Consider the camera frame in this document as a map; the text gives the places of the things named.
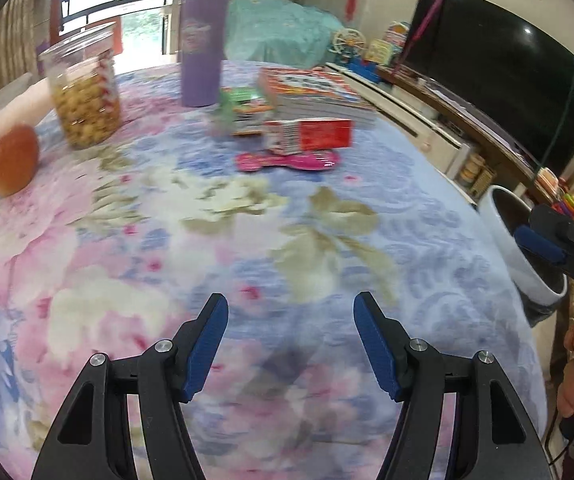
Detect white television cabinet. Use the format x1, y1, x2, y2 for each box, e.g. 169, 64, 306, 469
324, 62, 542, 206

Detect colourful toy box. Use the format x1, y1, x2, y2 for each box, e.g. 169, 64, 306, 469
367, 22, 412, 66

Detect red white carton box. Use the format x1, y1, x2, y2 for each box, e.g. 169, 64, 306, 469
262, 118, 354, 154

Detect white waste bin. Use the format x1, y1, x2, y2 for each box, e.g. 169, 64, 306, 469
478, 185, 568, 328

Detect pink plastic toy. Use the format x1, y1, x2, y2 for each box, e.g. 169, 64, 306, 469
234, 151, 342, 174

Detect purple thermos bottle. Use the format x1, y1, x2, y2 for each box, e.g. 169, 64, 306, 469
179, 0, 233, 108

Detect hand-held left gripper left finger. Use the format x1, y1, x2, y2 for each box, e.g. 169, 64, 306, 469
31, 292, 229, 480

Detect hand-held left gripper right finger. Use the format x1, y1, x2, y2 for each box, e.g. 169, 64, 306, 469
353, 291, 552, 480

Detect pink stick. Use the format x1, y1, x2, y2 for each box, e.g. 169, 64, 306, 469
407, 0, 448, 56

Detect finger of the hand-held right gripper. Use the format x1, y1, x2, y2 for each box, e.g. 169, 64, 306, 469
513, 226, 570, 266
528, 204, 574, 233

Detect stack of books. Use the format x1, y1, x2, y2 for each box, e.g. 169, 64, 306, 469
258, 67, 379, 129

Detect ferris wheel toy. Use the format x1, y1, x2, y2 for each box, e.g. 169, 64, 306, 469
332, 27, 368, 61

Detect colourful plastic toys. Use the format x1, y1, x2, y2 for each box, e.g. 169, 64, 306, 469
537, 167, 574, 222

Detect orange fruit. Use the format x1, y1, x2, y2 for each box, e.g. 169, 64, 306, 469
0, 125, 39, 197

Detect cream sofa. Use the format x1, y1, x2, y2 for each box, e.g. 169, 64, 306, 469
0, 72, 50, 161

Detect clear plastic snack jar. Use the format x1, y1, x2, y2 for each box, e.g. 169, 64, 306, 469
40, 30, 122, 150

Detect black television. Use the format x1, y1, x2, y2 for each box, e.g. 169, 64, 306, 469
402, 0, 574, 176

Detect blue toy base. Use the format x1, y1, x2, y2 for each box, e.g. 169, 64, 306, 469
349, 55, 384, 86

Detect teal furniture cover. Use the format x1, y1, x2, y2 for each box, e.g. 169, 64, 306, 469
224, 0, 345, 68

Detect green printed packet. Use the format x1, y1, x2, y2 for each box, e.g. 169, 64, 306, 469
217, 87, 274, 137

